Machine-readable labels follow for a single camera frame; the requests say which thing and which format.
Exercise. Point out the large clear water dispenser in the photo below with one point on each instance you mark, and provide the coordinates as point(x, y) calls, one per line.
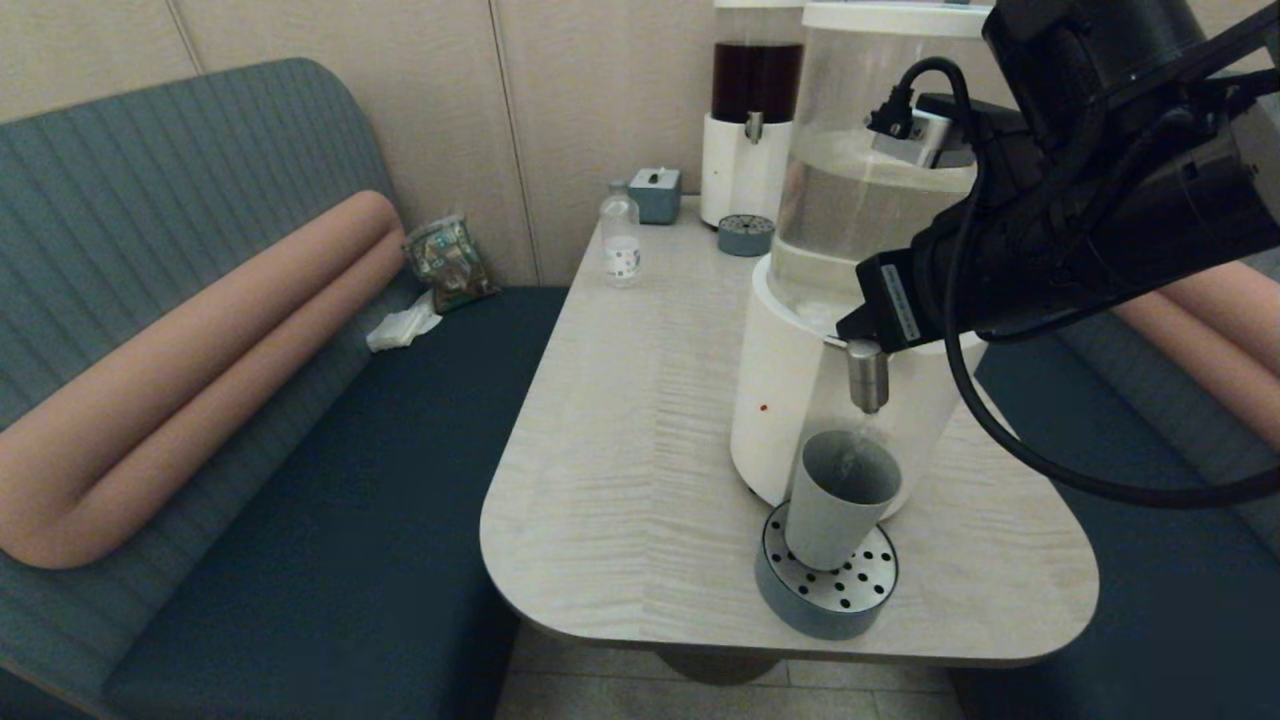
point(780, 390)

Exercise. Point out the white crumpled tissue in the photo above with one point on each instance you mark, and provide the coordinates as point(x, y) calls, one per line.
point(405, 323)

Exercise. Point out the small blue tissue box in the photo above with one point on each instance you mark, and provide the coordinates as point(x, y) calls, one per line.
point(655, 198)

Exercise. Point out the dark blue bench seat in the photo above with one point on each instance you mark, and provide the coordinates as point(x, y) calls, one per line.
point(1150, 600)
point(380, 480)

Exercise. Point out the small blue perforated drip tray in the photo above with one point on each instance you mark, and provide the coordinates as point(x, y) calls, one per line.
point(745, 240)

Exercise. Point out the clear plastic bottle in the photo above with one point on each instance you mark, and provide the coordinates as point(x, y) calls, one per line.
point(620, 250)

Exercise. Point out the pink bench bolster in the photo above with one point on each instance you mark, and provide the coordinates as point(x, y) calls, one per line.
point(1220, 330)
point(200, 380)

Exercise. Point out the large blue perforated drip tray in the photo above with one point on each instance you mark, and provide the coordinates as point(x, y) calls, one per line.
point(810, 610)

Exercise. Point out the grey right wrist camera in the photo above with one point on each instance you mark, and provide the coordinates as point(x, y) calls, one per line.
point(935, 140)

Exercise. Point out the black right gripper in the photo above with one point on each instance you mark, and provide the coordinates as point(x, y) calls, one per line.
point(930, 290)

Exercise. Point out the crinkled snack bag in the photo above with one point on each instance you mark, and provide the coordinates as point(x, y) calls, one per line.
point(450, 263)

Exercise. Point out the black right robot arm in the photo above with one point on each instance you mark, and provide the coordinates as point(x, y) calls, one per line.
point(1120, 220)

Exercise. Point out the grey-blue ribbed bench backrest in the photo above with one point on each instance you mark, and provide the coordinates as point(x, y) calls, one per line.
point(150, 170)
point(1170, 400)

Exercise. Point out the grey plastic cup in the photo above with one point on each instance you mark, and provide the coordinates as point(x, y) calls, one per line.
point(830, 520)

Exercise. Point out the small dark drink dispenser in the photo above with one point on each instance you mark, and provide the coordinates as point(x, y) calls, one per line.
point(735, 170)

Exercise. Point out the steel water dispenser tap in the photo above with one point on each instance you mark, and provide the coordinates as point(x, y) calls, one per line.
point(868, 380)

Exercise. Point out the small steel dispenser tap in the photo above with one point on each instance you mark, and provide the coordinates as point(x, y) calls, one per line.
point(755, 126)

